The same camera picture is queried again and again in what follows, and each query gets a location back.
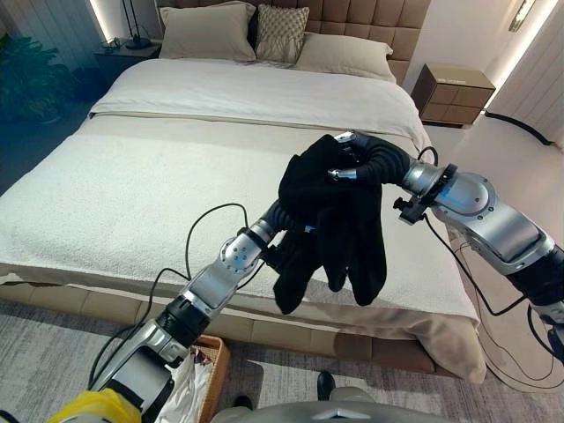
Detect patterned beige cushion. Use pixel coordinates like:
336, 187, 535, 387
254, 3, 311, 64

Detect large beige pillow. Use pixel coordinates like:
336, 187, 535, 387
158, 1, 258, 62

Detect beige bed sheet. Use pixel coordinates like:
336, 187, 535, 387
334, 303, 488, 384

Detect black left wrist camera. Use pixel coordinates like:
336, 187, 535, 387
263, 242, 290, 271

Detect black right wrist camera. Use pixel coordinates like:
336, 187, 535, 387
393, 197, 428, 226

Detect white clothes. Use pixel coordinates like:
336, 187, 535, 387
156, 352, 212, 423

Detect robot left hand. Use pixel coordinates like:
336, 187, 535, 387
263, 200, 309, 233

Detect green potted plant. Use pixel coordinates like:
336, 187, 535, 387
0, 33, 78, 125

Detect silver robot torso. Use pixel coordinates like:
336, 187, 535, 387
210, 386, 437, 423

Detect black table lamp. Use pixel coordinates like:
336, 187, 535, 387
119, 0, 152, 50

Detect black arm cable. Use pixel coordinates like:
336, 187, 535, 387
87, 202, 250, 391
416, 145, 559, 394

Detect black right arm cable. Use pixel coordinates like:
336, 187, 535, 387
416, 145, 559, 394

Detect white textured blanket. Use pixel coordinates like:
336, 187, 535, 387
0, 130, 481, 323

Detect yellow cloth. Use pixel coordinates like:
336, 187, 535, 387
43, 387, 143, 423

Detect black garment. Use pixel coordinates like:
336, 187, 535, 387
271, 134, 389, 315

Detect white folded duvet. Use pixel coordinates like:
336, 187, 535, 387
87, 58, 432, 151

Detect grey rug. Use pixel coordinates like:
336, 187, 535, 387
0, 298, 564, 423

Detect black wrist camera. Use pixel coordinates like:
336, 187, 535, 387
393, 197, 428, 226
263, 242, 290, 271

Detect wicker laundry basket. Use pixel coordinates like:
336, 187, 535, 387
189, 334, 233, 423

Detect flat beige pillow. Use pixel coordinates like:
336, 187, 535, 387
293, 32, 397, 84

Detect brown bedside cabinet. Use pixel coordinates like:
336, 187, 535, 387
410, 63, 497, 128

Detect dark bedside table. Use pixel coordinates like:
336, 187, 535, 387
93, 41, 162, 74

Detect wall light fixture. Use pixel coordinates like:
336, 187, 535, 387
508, 0, 538, 33

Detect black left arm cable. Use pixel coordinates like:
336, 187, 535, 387
87, 202, 250, 391

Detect brown upholstered bed frame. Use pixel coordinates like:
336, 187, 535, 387
0, 0, 468, 380

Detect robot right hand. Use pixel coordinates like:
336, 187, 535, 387
327, 130, 412, 185

